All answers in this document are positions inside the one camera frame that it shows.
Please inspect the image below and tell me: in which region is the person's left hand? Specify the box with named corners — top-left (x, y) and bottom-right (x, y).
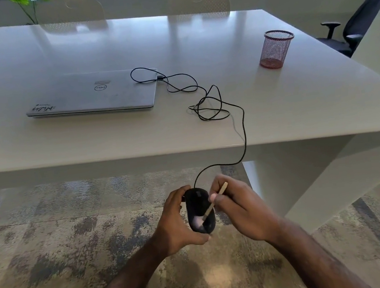
top-left (147, 183), bottom-right (214, 259)

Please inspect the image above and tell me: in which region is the person's right hand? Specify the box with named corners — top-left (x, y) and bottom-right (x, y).
top-left (206, 167), bottom-right (287, 249)

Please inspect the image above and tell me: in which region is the small wooden-handled brush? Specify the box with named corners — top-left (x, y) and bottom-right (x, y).
top-left (188, 181), bottom-right (233, 226)

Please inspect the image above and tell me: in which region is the black computer mouse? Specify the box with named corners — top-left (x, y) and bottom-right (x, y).
top-left (182, 186), bottom-right (218, 237)

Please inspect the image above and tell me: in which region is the person's right forearm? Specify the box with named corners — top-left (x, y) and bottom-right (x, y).
top-left (263, 206), bottom-right (371, 288)

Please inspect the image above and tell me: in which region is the person's left forearm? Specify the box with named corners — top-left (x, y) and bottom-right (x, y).
top-left (93, 234), bottom-right (176, 288)

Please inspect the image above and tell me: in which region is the red mesh pen holder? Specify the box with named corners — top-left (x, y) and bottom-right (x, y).
top-left (255, 27), bottom-right (299, 71)

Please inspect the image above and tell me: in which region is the silver closed laptop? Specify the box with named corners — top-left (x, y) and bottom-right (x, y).
top-left (21, 62), bottom-right (163, 125)

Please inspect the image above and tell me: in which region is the beige perforated chair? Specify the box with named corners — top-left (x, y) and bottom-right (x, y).
top-left (166, 0), bottom-right (232, 20)
top-left (33, 0), bottom-right (106, 30)

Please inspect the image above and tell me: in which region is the black office chair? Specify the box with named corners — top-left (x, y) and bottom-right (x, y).
top-left (311, 0), bottom-right (380, 62)

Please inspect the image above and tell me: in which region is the green potted plant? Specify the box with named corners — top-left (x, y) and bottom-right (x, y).
top-left (8, 0), bottom-right (56, 28)

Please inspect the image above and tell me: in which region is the black mouse cable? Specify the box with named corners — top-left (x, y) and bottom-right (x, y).
top-left (129, 55), bottom-right (253, 196)

